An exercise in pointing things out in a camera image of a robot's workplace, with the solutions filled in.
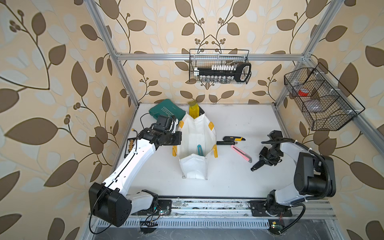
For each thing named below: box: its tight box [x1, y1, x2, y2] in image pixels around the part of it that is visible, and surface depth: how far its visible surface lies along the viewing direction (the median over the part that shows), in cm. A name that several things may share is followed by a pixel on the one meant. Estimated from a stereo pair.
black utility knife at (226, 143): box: [216, 141, 238, 145], surface depth 101 cm
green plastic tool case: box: [148, 98, 186, 121], surface depth 114 cm
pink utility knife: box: [230, 145, 252, 163], surface depth 95 cm
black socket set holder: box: [194, 62, 252, 83], surface depth 86 cm
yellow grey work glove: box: [188, 99, 200, 119], surface depth 118 cm
